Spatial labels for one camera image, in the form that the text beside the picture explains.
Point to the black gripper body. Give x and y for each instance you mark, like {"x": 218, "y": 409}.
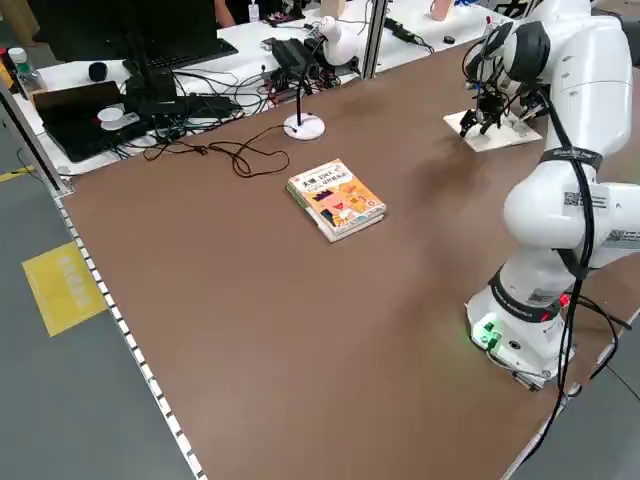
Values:
{"x": 532, "y": 102}
{"x": 489, "y": 106}

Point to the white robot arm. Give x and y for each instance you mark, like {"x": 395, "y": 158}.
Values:
{"x": 560, "y": 7}
{"x": 590, "y": 90}

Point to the black tape roll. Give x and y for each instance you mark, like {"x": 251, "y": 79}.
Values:
{"x": 445, "y": 40}

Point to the pink tissue roll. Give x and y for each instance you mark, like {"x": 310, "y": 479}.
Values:
{"x": 441, "y": 9}

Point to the orange yellow book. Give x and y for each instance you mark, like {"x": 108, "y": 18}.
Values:
{"x": 340, "y": 197}

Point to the white desk lamp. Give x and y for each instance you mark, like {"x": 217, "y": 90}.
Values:
{"x": 305, "y": 127}

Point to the wooden block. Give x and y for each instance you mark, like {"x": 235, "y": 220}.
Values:
{"x": 332, "y": 7}

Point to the black finned power supply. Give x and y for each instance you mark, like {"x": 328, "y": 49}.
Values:
{"x": 292, "y": 52}

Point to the clear sanitizer bottle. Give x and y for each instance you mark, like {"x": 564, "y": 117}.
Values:
{"x": 254, "y": 11}

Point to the person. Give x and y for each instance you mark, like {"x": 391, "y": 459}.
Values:
{"x": 224, "y": 12}

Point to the black keyboard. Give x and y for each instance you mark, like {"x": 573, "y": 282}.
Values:
{"x": 200, "y": 50}

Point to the black monitor stand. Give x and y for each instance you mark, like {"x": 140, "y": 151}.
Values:
{"x": 150, "y": 90}

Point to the black monitor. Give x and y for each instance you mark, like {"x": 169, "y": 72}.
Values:
{"x": 125, "y": 25}

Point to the white round dish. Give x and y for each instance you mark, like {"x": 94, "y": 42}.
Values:
{"x": 111, "y": 119}

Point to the black cup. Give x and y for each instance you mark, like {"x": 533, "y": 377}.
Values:
{"x": 98, "y": 71}

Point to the black laptop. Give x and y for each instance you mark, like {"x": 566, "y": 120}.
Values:
{"x": 70, "y": 130}

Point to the yellow floor sign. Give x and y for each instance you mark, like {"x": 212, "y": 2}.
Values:
{"x": 65, "y": 290}

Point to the bottle with green cap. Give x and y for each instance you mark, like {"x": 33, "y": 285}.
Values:
{"x": 22, "y": 70}

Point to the aluminium divider post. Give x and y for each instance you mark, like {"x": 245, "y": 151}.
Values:
{"x": 372, "y": 40}

